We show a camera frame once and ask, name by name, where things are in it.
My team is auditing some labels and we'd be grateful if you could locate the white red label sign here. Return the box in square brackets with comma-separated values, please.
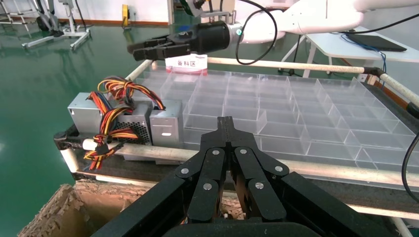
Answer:
[165, 54, 209, 75]

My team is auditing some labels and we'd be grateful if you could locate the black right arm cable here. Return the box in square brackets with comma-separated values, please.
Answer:
[235, 0, 279, 65]

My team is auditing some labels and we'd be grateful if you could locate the white side table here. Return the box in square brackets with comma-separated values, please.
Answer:
[280, 26, 419, 80]

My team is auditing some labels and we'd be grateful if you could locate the blue table cable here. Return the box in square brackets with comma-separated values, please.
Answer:
[340, 33, 389, 83]

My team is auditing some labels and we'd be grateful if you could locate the power supply with coloured wires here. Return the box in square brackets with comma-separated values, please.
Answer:
[83, 99, 155, 171]
[97, 76, 185, 149]
[67, 91, 114, 135]

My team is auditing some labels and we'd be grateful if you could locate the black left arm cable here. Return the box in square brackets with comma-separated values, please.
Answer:
[401, 130, 419, 203]

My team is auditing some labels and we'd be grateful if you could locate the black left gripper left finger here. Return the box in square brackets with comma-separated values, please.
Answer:
[91, 117, 230, 237]

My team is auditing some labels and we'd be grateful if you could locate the cardboard divider box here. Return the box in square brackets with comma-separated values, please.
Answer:
[18, 178, 245, 237]

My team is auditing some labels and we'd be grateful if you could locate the black laptop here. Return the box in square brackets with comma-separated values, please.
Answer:
[345, 33, 408, 53]

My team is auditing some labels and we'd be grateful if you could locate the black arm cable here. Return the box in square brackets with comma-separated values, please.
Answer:
[401, 130, 419, 203]
[235, 0, 279, 65]

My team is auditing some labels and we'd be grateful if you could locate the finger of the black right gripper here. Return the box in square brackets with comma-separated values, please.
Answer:
[126, 36, 172, 54]
[133, 44, 191, 62]

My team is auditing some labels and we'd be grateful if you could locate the yellow black floor stand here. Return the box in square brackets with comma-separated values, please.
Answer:
[122, 3, 130, 31]

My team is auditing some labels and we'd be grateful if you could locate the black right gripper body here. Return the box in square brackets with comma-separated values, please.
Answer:
[168, 21, 231, 55]

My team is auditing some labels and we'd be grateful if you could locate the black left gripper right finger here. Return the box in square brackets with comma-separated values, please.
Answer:
[229, 117, 393, 237]

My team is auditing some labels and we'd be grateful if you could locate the clear plastic compartment tray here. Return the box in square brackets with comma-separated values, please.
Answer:
[134, 65, 417, 172]

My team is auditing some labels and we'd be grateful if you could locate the white floor stand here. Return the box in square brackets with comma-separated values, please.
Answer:
[21, 0, 92, 51]

